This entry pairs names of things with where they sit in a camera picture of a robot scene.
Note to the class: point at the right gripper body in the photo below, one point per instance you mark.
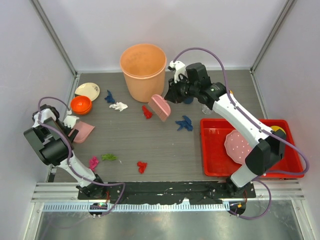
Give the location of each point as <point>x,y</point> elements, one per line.
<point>183,89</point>

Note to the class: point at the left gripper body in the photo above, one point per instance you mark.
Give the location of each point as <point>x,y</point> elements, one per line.
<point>66,130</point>

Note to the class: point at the pink dustpan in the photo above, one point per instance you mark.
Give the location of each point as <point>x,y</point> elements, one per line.
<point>83,131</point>

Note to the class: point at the pink hand brush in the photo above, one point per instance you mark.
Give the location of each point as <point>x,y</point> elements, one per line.
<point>160,106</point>

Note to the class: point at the orange bowl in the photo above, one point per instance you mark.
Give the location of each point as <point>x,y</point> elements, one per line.
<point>81,105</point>

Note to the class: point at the magenta paper scrap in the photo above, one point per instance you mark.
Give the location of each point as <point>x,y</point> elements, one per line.
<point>93,163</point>

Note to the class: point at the green paper scrap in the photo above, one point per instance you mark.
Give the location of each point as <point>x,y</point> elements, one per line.
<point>109,157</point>

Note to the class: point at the cream plate with black patch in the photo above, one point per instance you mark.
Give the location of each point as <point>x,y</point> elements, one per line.
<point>88,89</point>

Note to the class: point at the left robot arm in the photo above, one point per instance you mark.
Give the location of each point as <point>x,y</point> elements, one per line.
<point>52,141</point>

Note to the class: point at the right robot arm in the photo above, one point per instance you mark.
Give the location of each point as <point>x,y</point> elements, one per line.
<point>268,147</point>

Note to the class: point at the dark blue mug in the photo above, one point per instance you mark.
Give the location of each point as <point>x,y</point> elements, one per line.
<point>188,101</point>

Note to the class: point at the blue paper scrap right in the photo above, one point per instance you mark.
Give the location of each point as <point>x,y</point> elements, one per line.
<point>186,123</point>

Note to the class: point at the blue paper scrap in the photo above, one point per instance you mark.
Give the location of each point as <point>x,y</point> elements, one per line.
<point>109,98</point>
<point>186,123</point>

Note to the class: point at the clear drinking glass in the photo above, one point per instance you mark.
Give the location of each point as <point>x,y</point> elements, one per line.
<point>206,110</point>

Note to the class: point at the red paper scrap centre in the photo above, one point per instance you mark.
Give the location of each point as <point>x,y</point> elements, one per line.
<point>148,114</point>

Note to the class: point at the red paper scrap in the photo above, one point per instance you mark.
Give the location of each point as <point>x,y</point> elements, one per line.
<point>148,114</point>
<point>142,166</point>

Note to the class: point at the orange plastic waste bin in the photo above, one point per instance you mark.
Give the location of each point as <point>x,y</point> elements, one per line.
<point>143,66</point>

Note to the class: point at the blue paper scrap back left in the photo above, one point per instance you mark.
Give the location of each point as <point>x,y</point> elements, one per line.
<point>109,98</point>

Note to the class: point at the white paper scrap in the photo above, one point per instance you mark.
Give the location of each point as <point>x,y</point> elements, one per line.
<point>118,106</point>

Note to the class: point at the red paper scrap front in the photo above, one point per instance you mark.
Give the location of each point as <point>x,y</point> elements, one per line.
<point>142,166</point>

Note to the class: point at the red plastic tray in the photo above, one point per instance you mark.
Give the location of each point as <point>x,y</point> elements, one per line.
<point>217,163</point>

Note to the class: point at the pink dotted plate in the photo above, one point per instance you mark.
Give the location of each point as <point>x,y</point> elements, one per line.
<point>237,147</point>

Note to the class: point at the yellow cup in tray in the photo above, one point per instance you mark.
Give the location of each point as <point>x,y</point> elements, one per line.
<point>276,128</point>

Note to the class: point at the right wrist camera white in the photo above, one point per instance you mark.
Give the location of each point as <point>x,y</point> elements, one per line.
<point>178,67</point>

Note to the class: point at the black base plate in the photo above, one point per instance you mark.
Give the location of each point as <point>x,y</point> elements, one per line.
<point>174,192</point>

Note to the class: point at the left aluminium frame post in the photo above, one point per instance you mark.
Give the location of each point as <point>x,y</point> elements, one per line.
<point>53,35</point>

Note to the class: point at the aluminium frame post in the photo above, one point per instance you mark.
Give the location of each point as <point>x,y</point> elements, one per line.
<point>53,35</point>
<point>285,11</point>

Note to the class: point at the slotted cable duct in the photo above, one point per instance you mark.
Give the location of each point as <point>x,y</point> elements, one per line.
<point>185,206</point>

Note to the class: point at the front aluminium rail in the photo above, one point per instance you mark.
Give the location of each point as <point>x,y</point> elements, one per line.
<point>288,189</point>

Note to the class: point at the right aluminium frame post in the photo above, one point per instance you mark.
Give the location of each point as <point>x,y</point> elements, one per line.
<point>285,11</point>

